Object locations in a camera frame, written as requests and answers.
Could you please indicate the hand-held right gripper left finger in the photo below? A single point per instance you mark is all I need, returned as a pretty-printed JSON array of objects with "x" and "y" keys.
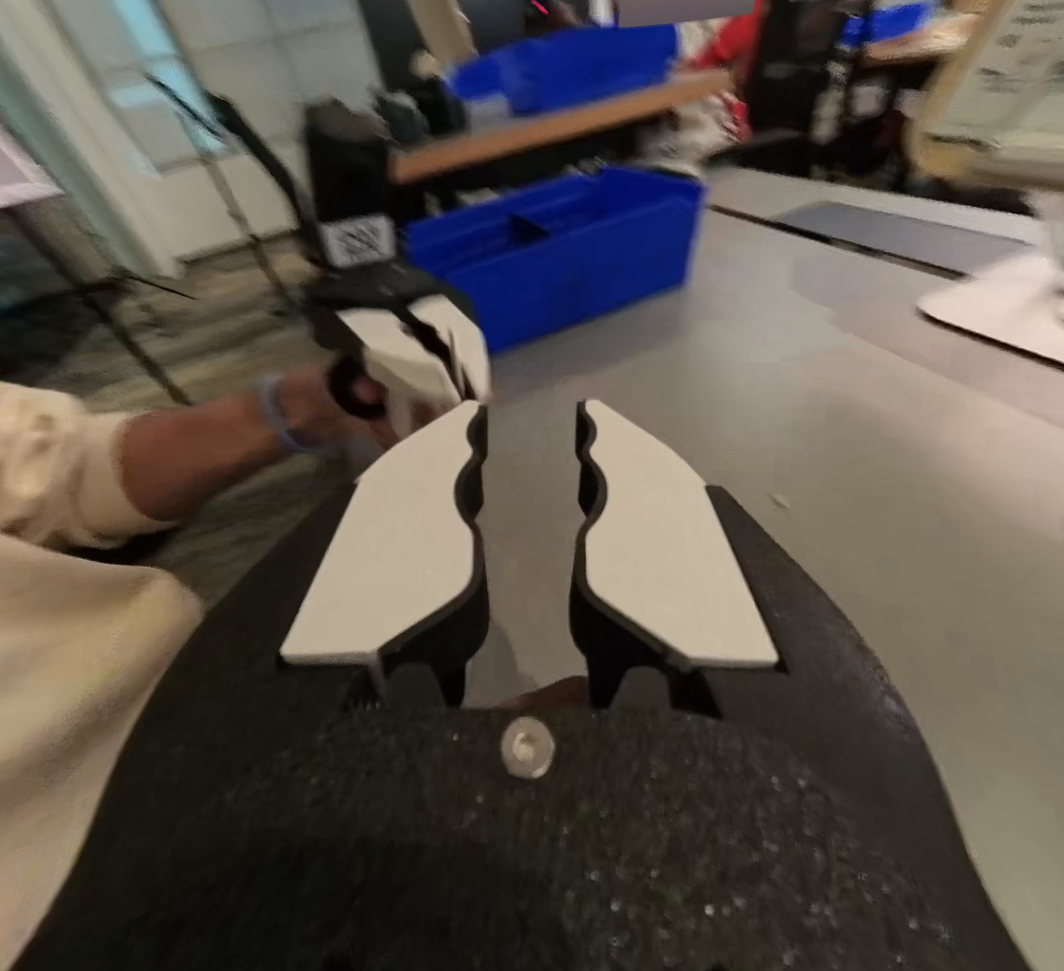
[{"x": 391, "y": 564}]

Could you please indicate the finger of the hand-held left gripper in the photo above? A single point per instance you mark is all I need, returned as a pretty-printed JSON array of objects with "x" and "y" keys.
[
  {"x": 399, "y": 373},
  {"x": 465, "y": 339}
]

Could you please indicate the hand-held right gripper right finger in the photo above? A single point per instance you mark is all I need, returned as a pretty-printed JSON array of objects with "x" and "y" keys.
[{"x": 665, "y": 564}]

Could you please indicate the blue plastic bin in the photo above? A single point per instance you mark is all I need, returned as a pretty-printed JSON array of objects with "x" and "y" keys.
[{"x": 582, "y": 273}]

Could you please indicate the person's left forearm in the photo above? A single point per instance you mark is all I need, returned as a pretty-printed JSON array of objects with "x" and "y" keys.
[{"x": 183, "y": 456}]

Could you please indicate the person's left hand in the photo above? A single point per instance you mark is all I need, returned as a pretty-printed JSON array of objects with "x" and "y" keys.
[{"x": 312, "y": 414}]

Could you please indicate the black tripod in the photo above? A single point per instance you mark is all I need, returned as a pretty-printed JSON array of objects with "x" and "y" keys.
[{"x": 229, "y": 115}]

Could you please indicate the blue wristband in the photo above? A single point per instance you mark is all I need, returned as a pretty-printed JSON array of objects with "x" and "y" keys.
[{"x": 268, "y": 406}]

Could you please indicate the blue storage bin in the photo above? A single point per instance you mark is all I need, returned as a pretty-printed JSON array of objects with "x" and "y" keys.
[{"x": 582, "y": 65}]

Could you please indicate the person's cream sweatshirt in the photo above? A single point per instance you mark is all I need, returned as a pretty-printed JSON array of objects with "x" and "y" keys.
[{"x": 75, "y": 697}]

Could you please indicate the white document stand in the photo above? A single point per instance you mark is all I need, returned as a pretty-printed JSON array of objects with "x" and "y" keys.
[{"x": 997, "y": 306}]

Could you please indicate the wooden instruction board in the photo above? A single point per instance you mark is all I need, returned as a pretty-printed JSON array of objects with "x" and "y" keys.
[{"x": 1022, "y": 74}]

